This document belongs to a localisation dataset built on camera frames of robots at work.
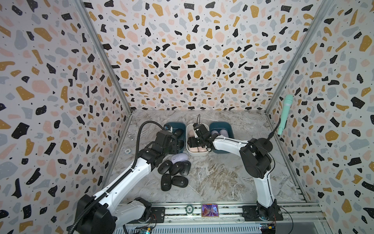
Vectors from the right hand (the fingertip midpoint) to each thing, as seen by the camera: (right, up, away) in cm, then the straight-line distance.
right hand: (192, 141), depth 97 cm
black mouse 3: (-4, -15, -8) cm, 18 cm away
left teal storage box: (-7, +1, +12) cm, 14 cm away
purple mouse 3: (+23, +5, +9) cm, 25 cm away
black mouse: (-17, -14, -9) cm, 24 cm away
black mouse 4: (-15, -21, -15) cm, 30 cm away
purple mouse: (-8, -9, -5) cm, 13 cm away
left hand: (-8, +2, -16) cm, 18 cm away
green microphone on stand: (+52, +22, -17) cm, 59 cm away
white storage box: (-2, +10, +6) cm, 12 cm away
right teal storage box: (+19, +10, +11) cm, 24 cm away
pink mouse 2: (+1, -5, -2) cm, 5 cm away
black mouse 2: (-10, -15, -11) cm, 21 cm away
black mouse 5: (-7, -21, -15) cm, 26 cm away
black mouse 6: (-11, +5, +9) cm, 15 cm away
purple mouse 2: (+15, +6, +9) cm, 19 cm away
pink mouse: (+6, -5, -2) cm, 8 cm away
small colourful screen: (+9, -33, -22) cm, 41 cm away
